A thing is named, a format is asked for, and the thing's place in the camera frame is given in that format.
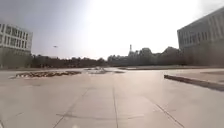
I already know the distant tower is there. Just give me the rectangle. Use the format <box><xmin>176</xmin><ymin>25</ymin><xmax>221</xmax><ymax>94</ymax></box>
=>
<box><xmin>128</xmin><ymin>44</ymin><xmax>134</xmax><ymax>54</ymax></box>

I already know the low flower bed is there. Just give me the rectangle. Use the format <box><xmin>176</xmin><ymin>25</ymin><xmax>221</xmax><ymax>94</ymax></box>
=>
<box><xmin>9</xmin><ymin>70</ymin><xmax>83</xmax><ymax>80</ymax></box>

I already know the low stone kerb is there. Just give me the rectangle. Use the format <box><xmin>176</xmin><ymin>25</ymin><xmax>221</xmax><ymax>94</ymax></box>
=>
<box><xmin>163</xmin><ymin>74</ymin><xmax>224</xmax><ymax>92</ymax></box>

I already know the row of trees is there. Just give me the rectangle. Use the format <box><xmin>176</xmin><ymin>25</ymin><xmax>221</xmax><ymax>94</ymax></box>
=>
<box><xmin>29</xmin><ymin>46</ymin><xmax>188</xmax><ymax>69</ymax></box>

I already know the pale building with window grid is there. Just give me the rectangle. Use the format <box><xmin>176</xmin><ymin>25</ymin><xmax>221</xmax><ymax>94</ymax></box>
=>
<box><xmin>0</xmin><ymin>22</ymin><xmax>34</xmax><ymax>70</ymax></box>

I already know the grey paved plaza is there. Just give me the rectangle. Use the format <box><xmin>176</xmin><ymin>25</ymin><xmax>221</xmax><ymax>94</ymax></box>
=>
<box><xmin>0</xmin><ymin>67</ymin><xmax>224</xmax><ymax>128</ymax></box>

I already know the grey building with tall windows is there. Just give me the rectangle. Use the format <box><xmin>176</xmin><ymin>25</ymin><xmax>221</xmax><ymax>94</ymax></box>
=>
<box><xmin>176</xmin><ymin>6</ymin><xmax>224</xmax><ymax>67</ymax></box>

